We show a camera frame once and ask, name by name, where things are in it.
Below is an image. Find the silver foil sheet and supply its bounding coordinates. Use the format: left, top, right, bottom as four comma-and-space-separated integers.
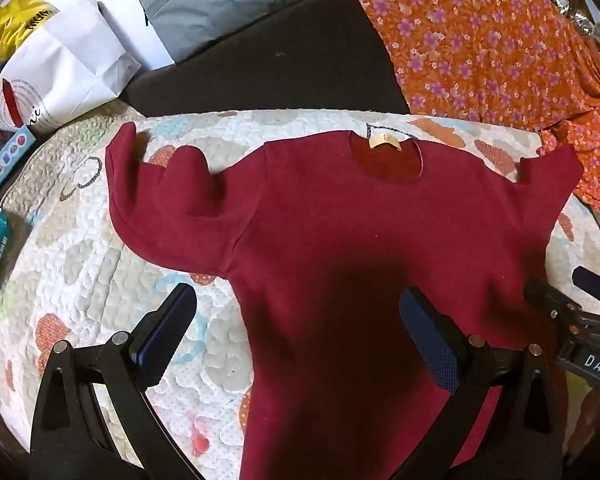
545, 0, 600, 68

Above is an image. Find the orange floral cloth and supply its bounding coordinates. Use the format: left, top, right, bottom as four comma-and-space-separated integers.
340, 0, 600, 241

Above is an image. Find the white paper bag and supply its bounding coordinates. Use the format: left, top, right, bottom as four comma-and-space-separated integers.
0, 0, 143, 133

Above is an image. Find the yellow plastic bag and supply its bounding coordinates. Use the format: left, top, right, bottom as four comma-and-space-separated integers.
0, 0, 61, 63

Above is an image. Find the heart-patterned white quilt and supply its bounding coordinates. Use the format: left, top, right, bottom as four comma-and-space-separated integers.
0, 107, 600, 480

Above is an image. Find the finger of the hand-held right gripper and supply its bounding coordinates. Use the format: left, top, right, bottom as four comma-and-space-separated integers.
524, 277, 583, 322
571, 266, 600, 303

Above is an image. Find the dark red shirt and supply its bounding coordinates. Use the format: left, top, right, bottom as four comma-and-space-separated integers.
105, 122, 584, 480

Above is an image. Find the dark brown cushion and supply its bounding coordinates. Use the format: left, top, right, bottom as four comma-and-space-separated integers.
122, 0, 411, 116

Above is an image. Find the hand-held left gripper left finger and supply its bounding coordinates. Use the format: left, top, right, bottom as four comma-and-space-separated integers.
28, 283, 204, 480

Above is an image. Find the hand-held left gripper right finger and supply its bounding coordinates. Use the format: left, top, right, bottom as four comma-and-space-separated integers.
399, 286, 566, 480

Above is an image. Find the blue box with coloured dots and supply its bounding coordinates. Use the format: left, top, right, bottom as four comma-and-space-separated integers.
0, 125, 35, 196

